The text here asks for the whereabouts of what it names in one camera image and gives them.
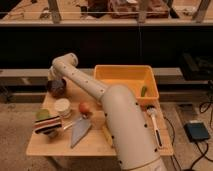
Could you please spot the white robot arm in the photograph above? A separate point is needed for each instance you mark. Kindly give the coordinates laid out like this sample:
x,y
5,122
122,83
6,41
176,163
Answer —
x,y
133,141

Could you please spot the purple bowl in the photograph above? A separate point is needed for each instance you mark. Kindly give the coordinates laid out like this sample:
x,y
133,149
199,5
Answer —
x,y
56,87

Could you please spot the striped bowl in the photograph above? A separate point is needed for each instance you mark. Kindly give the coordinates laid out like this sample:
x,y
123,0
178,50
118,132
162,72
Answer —
x,y
47,125

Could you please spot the orange fruit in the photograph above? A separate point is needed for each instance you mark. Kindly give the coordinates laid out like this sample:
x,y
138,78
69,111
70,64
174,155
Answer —
x,y
84,108

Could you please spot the yellow plastic tub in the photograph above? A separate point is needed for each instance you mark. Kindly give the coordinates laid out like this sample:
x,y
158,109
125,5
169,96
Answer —
x,y
132,76

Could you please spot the green vegetable in tub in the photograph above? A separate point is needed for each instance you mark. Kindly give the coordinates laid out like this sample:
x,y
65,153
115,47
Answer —
x,y
143,91

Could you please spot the white cup stack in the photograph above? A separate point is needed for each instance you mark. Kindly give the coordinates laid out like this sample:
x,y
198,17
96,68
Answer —
x,y
63,107

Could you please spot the wooden table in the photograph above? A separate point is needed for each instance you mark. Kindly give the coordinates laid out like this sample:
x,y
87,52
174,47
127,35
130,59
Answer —
x,y
94,143

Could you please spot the green cup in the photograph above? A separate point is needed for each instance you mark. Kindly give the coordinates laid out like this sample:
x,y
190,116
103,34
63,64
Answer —
x,y
42,114

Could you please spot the black foot pedal box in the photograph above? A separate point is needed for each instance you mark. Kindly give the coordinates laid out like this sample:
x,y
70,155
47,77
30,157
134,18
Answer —
x,y
196,132

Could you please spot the background wooden shelf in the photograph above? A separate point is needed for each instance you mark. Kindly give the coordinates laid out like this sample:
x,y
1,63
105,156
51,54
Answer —
x,y
106,12

